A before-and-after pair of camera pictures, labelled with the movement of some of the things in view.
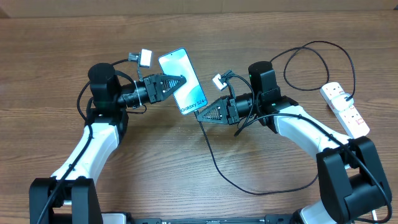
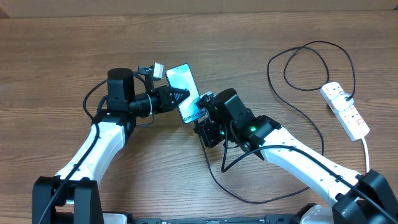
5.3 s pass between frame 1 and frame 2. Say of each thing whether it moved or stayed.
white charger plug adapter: stayed
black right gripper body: moved
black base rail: stayed
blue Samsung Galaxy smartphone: moved
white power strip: stayed
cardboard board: stayed
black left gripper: moved
